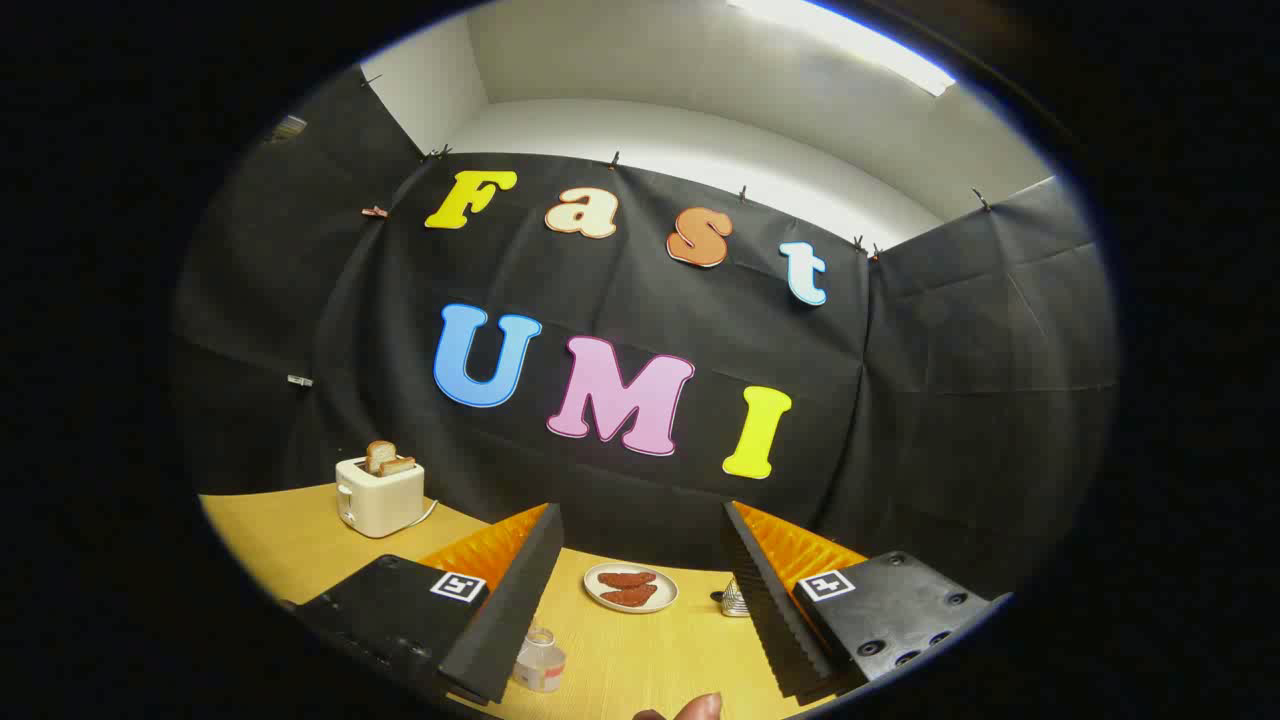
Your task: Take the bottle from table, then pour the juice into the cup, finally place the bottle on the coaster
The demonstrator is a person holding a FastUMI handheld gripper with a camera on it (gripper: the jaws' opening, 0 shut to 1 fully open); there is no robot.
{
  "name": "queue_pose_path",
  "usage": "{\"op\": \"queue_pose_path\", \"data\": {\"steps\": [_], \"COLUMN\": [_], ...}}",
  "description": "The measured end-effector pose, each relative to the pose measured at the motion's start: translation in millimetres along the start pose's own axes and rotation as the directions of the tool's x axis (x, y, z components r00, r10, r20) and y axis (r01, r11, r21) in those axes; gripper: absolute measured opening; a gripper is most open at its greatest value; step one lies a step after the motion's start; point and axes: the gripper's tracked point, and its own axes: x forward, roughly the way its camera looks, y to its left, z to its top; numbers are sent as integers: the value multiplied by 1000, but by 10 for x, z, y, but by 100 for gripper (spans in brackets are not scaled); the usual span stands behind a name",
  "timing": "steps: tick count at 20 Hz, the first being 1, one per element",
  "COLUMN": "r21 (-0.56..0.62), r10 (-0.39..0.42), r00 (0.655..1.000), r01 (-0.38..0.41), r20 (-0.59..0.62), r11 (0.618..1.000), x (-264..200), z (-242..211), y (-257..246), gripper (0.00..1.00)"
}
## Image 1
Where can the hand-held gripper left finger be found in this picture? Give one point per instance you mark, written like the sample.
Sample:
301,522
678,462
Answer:
515,610

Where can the white round plate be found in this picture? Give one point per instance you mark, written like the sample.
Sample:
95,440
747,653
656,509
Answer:
660,595

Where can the flat toast slice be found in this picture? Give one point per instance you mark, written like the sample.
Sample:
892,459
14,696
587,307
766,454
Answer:
398,466

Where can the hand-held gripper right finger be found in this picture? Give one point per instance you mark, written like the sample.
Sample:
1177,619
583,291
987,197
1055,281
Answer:
765,610

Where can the black backdrop cloth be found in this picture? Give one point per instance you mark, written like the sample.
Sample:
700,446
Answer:
900,400

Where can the round-topped toast slice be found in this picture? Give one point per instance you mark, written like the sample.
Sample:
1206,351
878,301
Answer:
379,455

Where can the red-brown meat piece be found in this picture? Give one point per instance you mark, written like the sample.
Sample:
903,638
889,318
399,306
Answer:
626,579
630,596

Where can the wooden table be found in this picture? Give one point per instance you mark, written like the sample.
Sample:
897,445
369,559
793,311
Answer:
290,540

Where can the clear juice bottle pink label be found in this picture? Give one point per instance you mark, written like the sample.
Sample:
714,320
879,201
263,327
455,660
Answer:
540,665

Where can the cream toaster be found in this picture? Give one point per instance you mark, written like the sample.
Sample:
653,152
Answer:
380,500

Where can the metal mesh pen holder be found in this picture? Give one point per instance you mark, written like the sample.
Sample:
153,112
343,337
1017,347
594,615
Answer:
737,600

